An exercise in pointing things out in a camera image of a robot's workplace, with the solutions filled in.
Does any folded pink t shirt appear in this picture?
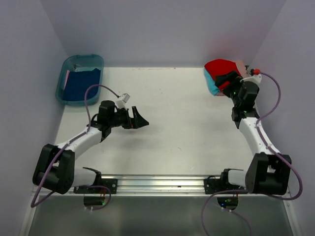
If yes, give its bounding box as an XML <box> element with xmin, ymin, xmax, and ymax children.
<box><xmin>217</xmin><ymin>59</ymin><xmax>248</xmax><ymax>94</ymax></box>

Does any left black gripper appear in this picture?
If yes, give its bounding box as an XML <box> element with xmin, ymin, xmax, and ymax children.
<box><xmin>108</xmin><ymin>106</ymin><xmax>148</xmax><ymax>129</ymax></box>

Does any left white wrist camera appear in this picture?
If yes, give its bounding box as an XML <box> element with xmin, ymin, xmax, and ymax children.
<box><xmin>116</xmin><ymin>93</ymin><xmax>130</xmax><ymax>109</ymax></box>

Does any folded turquoise t shirt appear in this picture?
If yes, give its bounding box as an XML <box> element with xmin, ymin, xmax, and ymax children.
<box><xmin>204</xmin><ymin>68</ymin><xmax>224</xmax><ymax>96</ymax></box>

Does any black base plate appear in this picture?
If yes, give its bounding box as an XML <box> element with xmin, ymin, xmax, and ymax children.
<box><xmin>73</xmin><ymin>178</ymin><xmax>118</xmax><ymax>194</ymax></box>
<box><xmin>203</xmin><ymin>176</ymin><xmax>245</xmax><ymax>195</ymax></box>

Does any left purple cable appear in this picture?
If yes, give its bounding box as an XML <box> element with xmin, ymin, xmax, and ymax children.
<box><xmin>30</xmin><ymin>84</ymin><xmax>112</xmax><ymax>211</ymax></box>

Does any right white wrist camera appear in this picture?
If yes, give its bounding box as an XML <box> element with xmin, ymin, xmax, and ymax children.
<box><xmin>241</xmin><ymin>69</ymin><xmax>262</xmax><ymax>86</ymax></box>

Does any red t shirt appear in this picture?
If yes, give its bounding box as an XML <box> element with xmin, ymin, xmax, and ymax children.
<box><xmin>204</xmin><ymin>59</ymin><xmax>241</xmax><ymax>96</ymax></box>

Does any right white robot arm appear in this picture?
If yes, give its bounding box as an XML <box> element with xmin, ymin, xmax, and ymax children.
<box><xmin>215</xmin><ymin>71</ymin><xmax>291</xmax><ymax>195</ymax></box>

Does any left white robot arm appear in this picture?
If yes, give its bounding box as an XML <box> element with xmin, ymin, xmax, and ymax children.
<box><xmin>32</xmin><ymin>100</ymin><xmax>149</xmax><ymax>194</ymax></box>

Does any teal plastic bin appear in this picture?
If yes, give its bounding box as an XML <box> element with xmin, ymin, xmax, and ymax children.
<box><xmin>55</xmin><ymin>54</ymin><xmax>104</xmax><ymax>107</ymax></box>

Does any dark blue t shirt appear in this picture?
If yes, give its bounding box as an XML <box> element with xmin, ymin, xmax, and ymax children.
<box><xmin>63</xmin><ymin>68</ymin><xmax>101</xmax><ymax>101</ymax></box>

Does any aluminium mounting rail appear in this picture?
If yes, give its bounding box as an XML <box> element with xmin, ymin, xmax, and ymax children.
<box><xmin>31</xmin><ymin>174</ymin><xmax>291</xmax><ymax>197</ymax></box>

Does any pink paper in bin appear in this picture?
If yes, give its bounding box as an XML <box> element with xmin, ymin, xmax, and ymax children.
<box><xmin>63</xmin><ymin>70</ymin><xmax>70</xmax><ymax>89</ymax></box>

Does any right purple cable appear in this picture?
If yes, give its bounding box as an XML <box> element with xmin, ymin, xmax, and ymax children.
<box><xmin>200</xmin><ymin>72</ymin><xmax>304</xmax><ymax>236</ymax></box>

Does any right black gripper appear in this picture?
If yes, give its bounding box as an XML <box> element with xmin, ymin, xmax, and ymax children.
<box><xmin>215</xmin><ymin>70</ymin><xmax>244</xmax><ymax>107</ymax></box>

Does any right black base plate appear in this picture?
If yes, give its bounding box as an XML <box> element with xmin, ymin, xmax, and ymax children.
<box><xmin>203</xmin><ymin>176</ymin><xmax>245</xmax><ymax>195</ymax></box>

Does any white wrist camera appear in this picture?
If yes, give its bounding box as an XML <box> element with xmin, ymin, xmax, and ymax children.
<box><xmin>241</xmin><ymin>69</ymin><xmax>262</xmax><ymax>86</ymax></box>
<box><xmin>116</xmin><ymin>93</ymin><xmax>130</xmax><ymax>109</ymax></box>

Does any purple cable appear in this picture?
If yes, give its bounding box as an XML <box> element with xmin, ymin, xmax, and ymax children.
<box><xmin>200</xmin><ymin>72</ymin><xmax>304</xmax><ymax>236</ymax></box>
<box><xmin>30</xmin><ymin>84</ymin><xmax>112</xmax><ymax>211</ymax></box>

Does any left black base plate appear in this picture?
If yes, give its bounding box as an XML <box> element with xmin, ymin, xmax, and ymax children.
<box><xmin>73</xmin><ymin>178</ymin><xmax>118</xmax><ymax>194</ymax></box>

